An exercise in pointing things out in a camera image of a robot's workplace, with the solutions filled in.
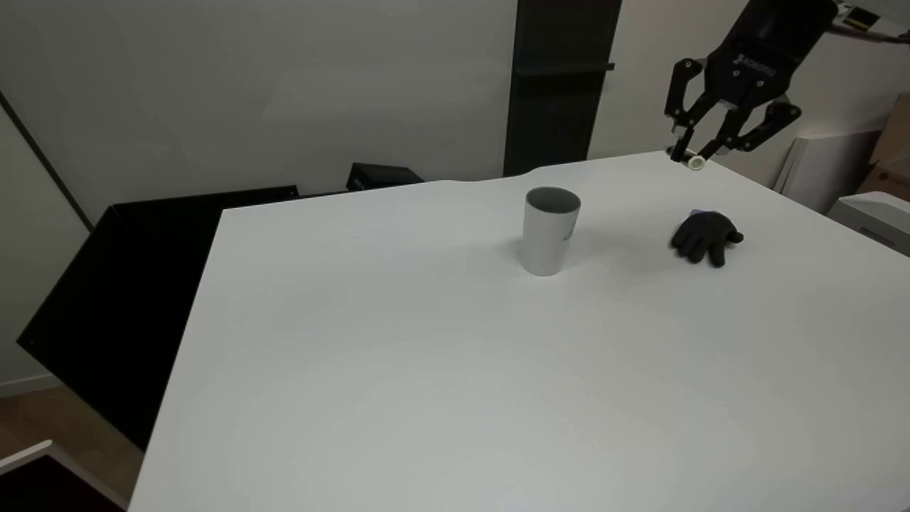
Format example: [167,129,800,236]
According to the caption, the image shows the black glove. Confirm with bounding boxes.
[669,207,748,270]

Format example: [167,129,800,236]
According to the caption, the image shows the white flat box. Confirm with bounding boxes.
[824,189,910,260]

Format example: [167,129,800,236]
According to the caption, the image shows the black side desk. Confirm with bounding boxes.
[13,183,301,453]

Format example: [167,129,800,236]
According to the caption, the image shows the brown cardboard box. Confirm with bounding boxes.
[856,89,910,203]

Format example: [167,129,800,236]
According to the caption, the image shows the white mug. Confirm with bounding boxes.
[521,184,583,278]

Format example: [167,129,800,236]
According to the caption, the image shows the black chair back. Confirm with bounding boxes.
[345,159,426,194]

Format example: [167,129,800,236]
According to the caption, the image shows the white cabinet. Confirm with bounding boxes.
[771,125,878,216]

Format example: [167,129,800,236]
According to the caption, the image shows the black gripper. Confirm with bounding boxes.
[663,0,841,163]

